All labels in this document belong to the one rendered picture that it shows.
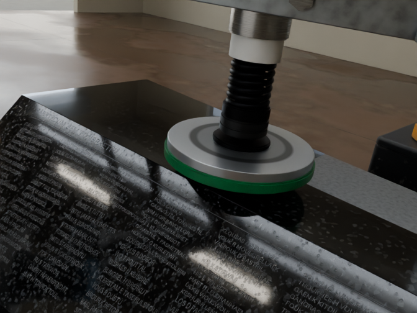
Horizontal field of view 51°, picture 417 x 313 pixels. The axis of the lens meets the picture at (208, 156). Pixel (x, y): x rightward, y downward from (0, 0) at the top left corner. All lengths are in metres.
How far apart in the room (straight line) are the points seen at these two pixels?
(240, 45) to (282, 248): 0.26
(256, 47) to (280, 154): 0.15
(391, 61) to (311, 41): 1.30
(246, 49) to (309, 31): 6.88
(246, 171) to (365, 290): 0.19
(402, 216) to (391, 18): 0.27
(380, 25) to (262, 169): 0.21
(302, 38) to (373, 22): 6.98
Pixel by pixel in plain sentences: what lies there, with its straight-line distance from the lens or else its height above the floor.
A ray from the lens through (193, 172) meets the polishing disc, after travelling 0.56.
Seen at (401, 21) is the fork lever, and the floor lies 1.06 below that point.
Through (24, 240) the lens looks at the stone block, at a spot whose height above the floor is 0.66.
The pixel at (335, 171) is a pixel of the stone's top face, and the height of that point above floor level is 0.80.
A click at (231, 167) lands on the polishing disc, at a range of 0.55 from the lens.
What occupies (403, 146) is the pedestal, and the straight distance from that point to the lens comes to 1.19.
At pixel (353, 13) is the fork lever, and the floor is 1.06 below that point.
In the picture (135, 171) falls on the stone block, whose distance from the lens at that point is 0.69.
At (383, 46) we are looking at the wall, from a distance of 7.01.
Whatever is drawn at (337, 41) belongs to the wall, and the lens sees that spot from 7.25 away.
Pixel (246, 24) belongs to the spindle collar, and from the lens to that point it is 0.56.
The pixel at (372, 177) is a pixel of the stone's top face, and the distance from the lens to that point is 0.77.
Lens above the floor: 1.09
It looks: 23 degrees down
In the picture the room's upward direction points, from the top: 7 degrees clockwise
